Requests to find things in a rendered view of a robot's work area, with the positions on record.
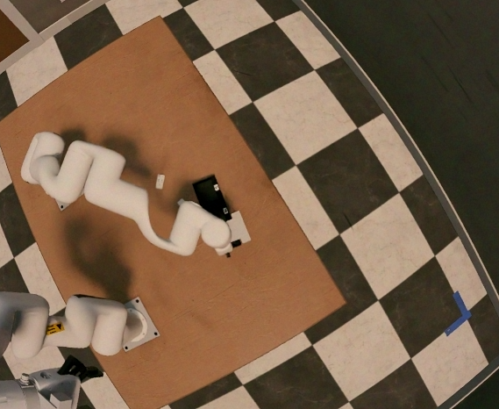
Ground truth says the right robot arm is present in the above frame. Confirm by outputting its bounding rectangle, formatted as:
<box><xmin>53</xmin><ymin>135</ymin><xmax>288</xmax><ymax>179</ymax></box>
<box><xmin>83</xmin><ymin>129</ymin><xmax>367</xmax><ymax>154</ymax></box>
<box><xmin>0</xmin><ymin>291</ymin><xmax>148</xmax><ymax>409</ymax></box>

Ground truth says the white domino tile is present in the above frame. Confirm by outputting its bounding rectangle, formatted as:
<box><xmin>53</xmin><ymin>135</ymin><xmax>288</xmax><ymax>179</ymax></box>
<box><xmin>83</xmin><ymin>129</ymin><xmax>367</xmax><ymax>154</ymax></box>
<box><xmin>155</xmin><ymin>175</ymin><xmax>165</xmax><ymax>189</ymax></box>

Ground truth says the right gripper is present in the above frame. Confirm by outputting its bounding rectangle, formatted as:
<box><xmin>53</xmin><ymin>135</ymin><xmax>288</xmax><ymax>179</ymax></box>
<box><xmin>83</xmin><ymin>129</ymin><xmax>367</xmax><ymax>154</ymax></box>
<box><xmin>29</xmin><ymin>355</ymin><xmax>103</xmax><ymax>409</ymax></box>

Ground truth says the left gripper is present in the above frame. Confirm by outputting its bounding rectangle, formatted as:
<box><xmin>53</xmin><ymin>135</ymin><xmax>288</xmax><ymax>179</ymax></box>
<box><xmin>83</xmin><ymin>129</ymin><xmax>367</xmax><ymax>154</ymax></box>
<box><xmin>215</xmin><ymin>243</ymin><xmax>232</xmax><ymax>258</ymax></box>

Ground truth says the black three-compartment bin rack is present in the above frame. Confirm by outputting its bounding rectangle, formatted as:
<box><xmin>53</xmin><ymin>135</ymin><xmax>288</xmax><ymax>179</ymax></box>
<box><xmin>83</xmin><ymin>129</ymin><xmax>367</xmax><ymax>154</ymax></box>
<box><xmin>192</xmin><ymin>176</ymin><xmax>242</xmax><ymax>248</ymax></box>

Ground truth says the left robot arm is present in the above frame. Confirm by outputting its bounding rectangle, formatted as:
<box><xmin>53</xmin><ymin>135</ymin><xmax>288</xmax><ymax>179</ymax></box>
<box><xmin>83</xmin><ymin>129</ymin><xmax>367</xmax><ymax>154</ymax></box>
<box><xmin>21</xmin><ymin>132</ymin><xmax>251</xmax><ymax>255</ymax></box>

